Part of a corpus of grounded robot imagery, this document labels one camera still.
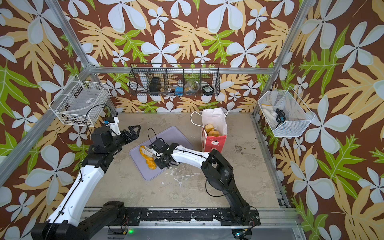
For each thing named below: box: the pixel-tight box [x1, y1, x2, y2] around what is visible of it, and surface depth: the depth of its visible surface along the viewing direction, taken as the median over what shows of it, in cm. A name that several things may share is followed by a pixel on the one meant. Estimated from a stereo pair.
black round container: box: [202, 85, 215, 95], surface depth 97 cm
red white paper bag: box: [190, 107, 228, 153], surface depth 90 cm
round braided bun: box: [205, 123, 215, 133], surface depth 100 cm
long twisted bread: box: [139, 145, 157, 170], surface depth 94 cm
